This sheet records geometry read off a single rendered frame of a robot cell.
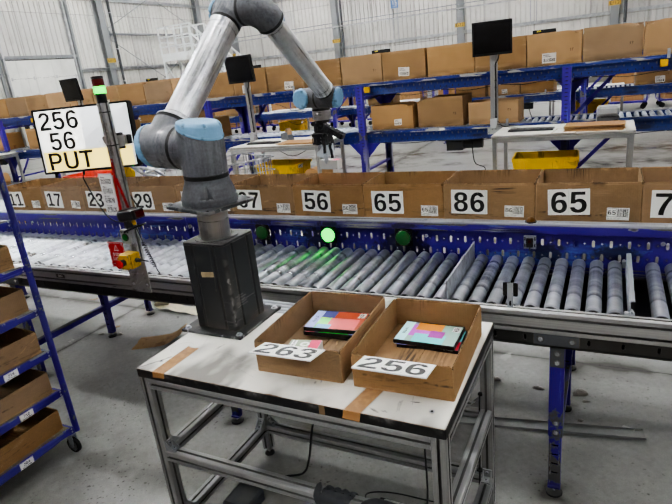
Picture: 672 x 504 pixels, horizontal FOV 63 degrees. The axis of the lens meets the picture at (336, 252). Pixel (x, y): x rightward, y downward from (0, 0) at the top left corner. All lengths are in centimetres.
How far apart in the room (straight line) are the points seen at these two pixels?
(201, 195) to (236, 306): 40
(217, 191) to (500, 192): 123
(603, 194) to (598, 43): 456
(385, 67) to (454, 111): 113
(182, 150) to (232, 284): 47
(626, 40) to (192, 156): 566
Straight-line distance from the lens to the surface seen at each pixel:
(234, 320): 192
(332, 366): 155
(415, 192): 254
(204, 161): 181
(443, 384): 144
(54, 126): 292
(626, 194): 242
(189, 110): 202
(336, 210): 272
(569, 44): 688
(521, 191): 244
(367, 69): 744
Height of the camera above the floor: 158
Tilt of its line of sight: 18 degrees down
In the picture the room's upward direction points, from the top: 6 degrees counter-clockwise
